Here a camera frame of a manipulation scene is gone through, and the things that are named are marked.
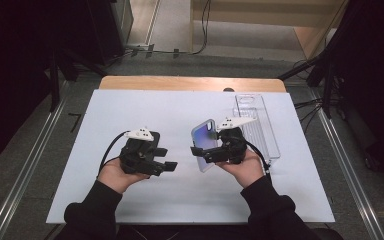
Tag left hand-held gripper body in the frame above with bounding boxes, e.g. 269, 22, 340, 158
119, 127, 156, 178

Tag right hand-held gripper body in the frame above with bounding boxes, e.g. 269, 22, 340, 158
203, 116, 258, 165

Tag iridescent clear phone case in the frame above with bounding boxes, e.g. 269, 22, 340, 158
190, 118, 219, 173

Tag clear plastic rack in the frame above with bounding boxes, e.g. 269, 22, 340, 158
232, 94, 282, 164

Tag person's left hand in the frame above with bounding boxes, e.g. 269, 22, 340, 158
97, 163, 151, 195

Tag person's right hand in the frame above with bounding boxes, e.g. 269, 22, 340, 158
215, 148, 265, 189

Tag white table board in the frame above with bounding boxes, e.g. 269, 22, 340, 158
45, 89, 336, 224

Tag wooden table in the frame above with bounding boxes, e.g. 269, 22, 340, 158
98, 75, 287, 94

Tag black tripod stand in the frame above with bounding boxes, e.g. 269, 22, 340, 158
278, 0, 348, 119
48, 49, 108, 113

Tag black cabinet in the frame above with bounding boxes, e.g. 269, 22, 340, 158
86, 0, 134, 66

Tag wooden shelf unit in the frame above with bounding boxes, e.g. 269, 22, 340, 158
189, 0, 349, 61

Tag black curtain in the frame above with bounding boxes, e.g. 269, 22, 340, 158
326, 0, 384, 181
0, 0, 91, 168

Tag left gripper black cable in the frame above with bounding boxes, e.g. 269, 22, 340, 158
97, 130, 129, 178

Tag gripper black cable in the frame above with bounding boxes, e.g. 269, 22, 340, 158
244, 140, 273, 183
97, 130, 129, 178

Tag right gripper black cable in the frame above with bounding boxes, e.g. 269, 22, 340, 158
244, 140, 273, 183

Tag black floor cables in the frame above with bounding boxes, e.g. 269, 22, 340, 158
293, 96, 324, 134

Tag hanging black cable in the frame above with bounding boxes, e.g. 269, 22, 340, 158
193, 0, 213, 56

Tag metal floor rail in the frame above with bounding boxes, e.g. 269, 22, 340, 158
308, 86, 384, 240
0, 79, 71, 240

